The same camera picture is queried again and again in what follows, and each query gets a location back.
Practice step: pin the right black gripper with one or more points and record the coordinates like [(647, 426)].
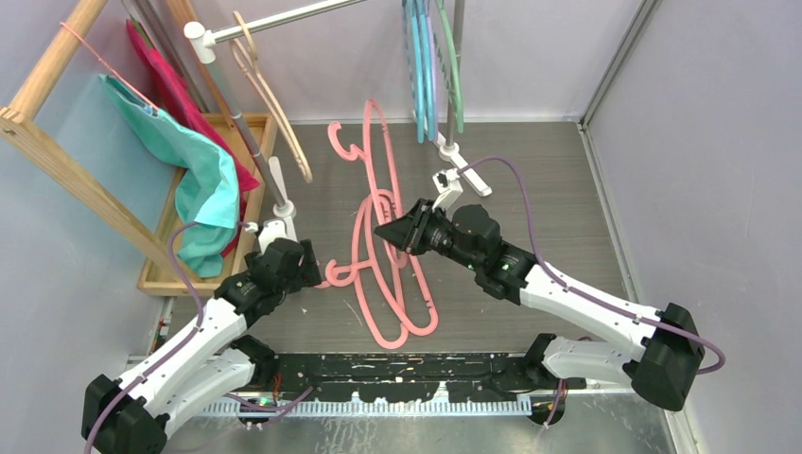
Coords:
[(413, 222)]

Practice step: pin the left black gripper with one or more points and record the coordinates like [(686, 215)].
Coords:
[(306, 273)]

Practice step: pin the light blue wire hanger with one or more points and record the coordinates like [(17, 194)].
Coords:
[(421, 22)]

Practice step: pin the beige plastic hanger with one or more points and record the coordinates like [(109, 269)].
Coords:
[(245, 53)]

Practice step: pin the green wire hanger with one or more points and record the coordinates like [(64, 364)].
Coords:
[(446, 52)]

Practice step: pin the purple wire hanger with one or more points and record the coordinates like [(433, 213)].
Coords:
[(432, 114)]

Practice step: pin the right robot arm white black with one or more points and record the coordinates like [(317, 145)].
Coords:
[(658, 352)]

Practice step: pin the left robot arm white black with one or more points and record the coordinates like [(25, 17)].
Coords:
[(211, 356)]

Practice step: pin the pink plastic hanger large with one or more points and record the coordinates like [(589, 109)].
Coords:
[(384, 318)]

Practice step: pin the teal cloth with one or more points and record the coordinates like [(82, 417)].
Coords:
[(208, 193)]

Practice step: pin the magenta cloth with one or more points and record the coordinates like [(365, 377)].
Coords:
[(172, 90)]

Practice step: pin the white metal clothes rack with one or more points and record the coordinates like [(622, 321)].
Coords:
[(204, 40)]

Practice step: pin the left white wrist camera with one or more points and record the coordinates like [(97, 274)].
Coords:
[(266, 232)]

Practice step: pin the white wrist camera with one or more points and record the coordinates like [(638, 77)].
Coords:
[(449, 187), (266, 232)]

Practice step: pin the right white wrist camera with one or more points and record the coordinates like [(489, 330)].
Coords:
[(449, 187)]

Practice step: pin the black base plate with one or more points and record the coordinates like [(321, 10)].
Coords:
[(401, 378)]

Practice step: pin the wooden frame rack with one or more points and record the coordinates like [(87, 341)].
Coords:
[(56, 113)]

